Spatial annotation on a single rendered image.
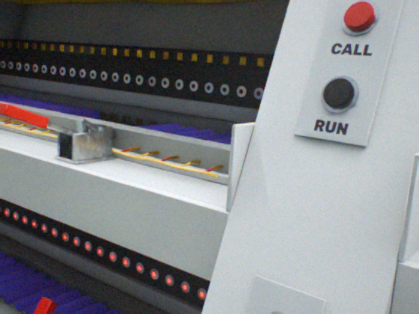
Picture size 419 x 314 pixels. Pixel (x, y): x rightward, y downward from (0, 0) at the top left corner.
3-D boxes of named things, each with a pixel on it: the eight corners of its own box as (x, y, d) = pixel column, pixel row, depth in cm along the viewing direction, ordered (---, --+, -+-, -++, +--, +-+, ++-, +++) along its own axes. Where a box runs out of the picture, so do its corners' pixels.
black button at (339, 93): (348, 108, 26) (355, 78, 26) (319, 105, 26) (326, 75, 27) (354, 114, 26) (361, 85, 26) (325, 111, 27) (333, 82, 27)
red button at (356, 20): (369, 28, 26) (376, 0, 26) (340, 28, 27) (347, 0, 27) (374, 37, 27) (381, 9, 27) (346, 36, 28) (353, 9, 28)
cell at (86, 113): (99, 125, 57) (51, 130, 52) (89, 124, 58) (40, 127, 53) (100, 110, 57) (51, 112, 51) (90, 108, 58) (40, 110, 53)
